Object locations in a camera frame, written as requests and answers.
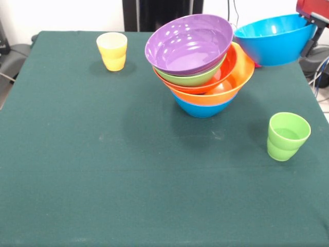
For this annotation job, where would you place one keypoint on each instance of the green cup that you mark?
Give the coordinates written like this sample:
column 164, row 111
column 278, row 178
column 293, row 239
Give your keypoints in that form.
column 285, row 146

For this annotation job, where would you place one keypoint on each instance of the green bowl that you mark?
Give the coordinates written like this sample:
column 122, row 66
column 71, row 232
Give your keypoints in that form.
column 195, row 79

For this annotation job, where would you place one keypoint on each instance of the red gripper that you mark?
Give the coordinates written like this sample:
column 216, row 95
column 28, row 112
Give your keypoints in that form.
column 313, row 10

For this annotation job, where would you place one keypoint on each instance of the large yellow-orange bowl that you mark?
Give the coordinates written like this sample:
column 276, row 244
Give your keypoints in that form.
column 244, row 74

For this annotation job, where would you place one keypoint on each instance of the purple bowl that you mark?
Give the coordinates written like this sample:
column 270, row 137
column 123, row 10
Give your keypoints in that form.
column 190, row 46

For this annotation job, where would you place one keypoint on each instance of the yellow cup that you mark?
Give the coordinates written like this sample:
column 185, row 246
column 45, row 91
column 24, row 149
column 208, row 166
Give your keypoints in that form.
column 111, row 59

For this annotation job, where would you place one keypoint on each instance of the grey office chair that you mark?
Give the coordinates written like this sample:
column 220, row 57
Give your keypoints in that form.
column 15, row 56

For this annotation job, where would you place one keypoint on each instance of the dark green tablecloth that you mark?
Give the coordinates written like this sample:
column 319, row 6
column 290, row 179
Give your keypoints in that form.
column 154, row 193

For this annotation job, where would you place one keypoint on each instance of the orange-red shallow bowl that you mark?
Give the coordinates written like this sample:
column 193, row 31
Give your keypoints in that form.
column 231, row 64

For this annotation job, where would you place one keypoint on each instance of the red cup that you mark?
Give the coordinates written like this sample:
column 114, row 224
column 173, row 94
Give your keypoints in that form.
column 257, row 65

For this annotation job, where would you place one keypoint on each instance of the light blue bowl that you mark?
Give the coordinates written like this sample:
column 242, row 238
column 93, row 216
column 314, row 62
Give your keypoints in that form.
column 205, row 110
column 272, row 49

